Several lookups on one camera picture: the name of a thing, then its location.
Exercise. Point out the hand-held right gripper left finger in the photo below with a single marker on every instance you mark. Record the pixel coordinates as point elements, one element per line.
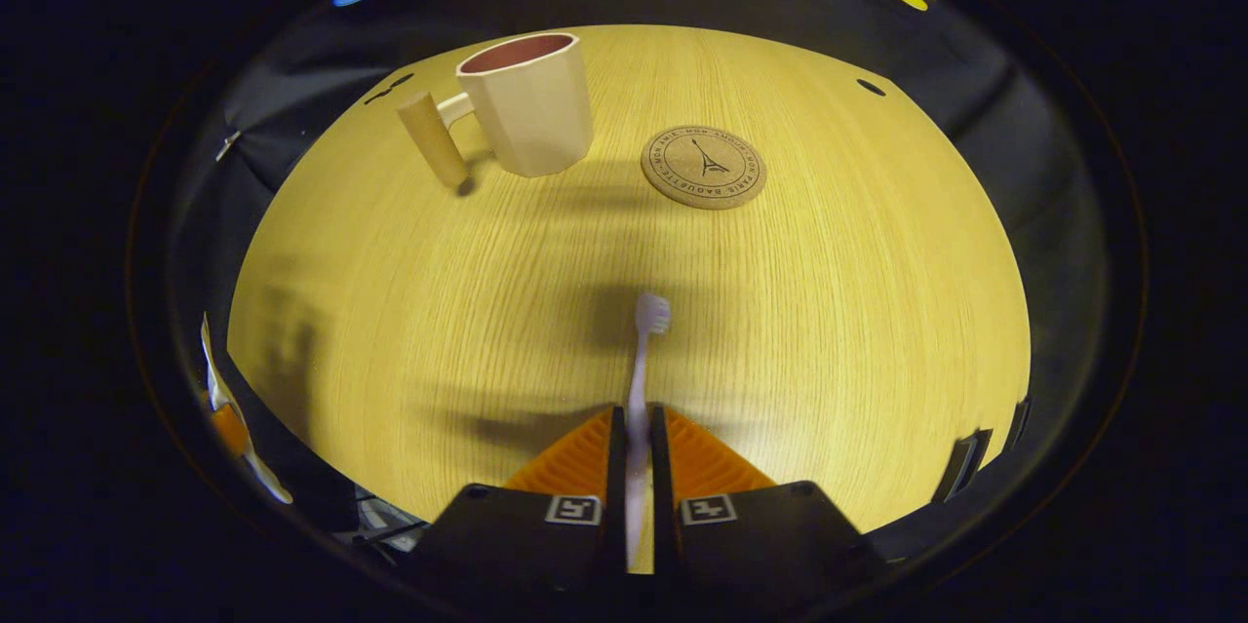
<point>536,545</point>

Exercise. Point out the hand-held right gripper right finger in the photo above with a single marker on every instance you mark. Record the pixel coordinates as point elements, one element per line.
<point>760,545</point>

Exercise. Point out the round cork coaster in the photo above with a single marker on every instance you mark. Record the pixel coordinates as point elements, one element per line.
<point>682,184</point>

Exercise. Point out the white toothbrush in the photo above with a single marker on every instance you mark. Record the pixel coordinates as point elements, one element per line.
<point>639,379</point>

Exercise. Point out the wooden desktop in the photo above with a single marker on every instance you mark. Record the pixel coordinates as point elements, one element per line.
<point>829,311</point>

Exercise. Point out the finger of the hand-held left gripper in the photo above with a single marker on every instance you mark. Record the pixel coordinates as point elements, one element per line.
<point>230,430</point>

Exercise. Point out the silver backdrop clip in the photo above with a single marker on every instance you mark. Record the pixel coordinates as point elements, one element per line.
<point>227,146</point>

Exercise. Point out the white toothpaste tube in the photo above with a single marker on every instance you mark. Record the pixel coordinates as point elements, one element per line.
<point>265,482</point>

